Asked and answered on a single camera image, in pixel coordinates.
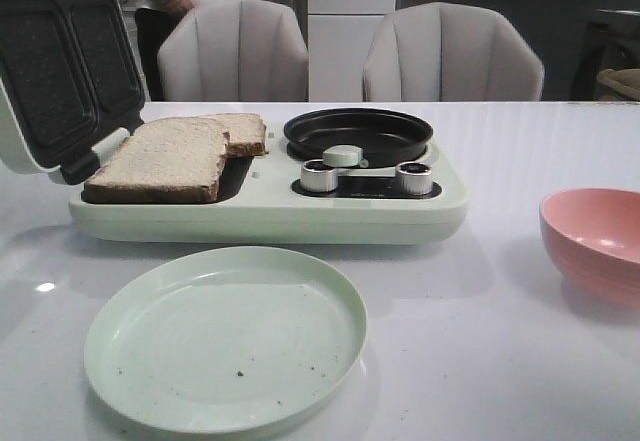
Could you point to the mint green round plate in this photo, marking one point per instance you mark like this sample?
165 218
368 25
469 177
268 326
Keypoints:
226 341

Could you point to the grey upholstered chair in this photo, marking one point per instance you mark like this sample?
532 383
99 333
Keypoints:
450 52
236 51

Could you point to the right silver control knob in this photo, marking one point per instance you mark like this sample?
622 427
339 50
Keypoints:
413 178

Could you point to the black round frying pan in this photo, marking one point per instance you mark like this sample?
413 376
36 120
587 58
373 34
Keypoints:
386 137

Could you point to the silver control knob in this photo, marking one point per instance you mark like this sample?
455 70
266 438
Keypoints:
413 178
317 177

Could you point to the pink plastic bowl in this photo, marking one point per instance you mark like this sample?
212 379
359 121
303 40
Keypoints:
591 235

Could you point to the right grey upholstered chair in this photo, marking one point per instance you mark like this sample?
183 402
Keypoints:
450 52

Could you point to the left silver control knob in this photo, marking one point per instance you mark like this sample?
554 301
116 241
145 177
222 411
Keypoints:
317 177

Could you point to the white bread slice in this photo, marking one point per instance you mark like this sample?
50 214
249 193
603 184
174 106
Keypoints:
173 161
246 133

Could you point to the white cabinet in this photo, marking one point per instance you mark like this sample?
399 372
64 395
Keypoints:
339 38

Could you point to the mint green breakfast maker base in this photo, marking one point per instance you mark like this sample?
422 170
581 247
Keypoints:
266 209

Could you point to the left grey upholstered chair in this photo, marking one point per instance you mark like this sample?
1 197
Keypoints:
236 51

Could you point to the mint green sandwich maker lid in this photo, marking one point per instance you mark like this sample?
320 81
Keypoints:
70 89

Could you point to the dark appliance at right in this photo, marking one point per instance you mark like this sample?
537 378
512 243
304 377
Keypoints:
610 41

